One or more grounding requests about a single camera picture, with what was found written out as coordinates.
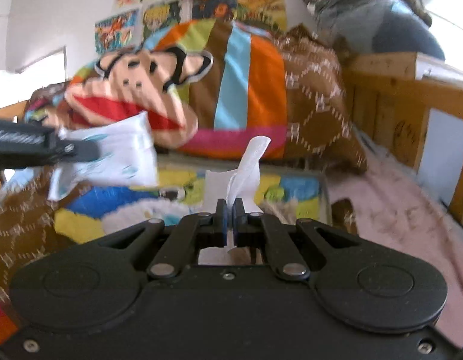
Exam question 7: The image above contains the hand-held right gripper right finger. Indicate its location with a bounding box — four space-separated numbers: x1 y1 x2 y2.
233 198 362 281

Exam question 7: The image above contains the brown patterned striped quilt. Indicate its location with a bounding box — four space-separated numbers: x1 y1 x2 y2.
0 163 357 338

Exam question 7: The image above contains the swirly night sky drawing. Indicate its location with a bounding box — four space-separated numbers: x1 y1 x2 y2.
192 0 238 22

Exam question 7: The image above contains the blond cartoon child drawing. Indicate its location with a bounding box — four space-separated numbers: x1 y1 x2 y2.
142 0 183 43

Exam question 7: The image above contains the wooden bed frame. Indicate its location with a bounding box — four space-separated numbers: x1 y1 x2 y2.
0 52 463 226

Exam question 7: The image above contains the pink bed sheet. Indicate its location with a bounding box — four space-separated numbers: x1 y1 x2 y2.
324 144 463 350

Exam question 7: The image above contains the light blue blanket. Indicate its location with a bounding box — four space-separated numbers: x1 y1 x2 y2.
1 167 45 196

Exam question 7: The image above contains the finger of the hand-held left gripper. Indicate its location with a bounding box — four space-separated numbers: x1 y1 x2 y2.
55 139 102 162

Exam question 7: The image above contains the grey rectangular tray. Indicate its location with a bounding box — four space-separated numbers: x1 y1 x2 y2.
53 157 334 246

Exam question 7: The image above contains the folded monkey face quilt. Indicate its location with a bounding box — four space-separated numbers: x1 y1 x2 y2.
23 19 368 176

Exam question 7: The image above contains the yellow landscape drawing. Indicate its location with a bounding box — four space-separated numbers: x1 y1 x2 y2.
237 0 287 33

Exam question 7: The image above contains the clear bag of clothes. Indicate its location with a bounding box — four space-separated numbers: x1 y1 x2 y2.
303 0 447 61

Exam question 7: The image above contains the blue background figure drawing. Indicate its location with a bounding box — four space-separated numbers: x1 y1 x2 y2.
94 9 139 55

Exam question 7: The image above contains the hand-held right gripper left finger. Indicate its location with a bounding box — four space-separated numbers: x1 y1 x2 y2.
98 199 228 280

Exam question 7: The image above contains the white printed handkerchief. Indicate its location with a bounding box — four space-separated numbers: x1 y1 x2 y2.
48 112 160 202

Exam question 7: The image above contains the window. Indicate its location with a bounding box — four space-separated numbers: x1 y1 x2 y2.
0 46 68 114

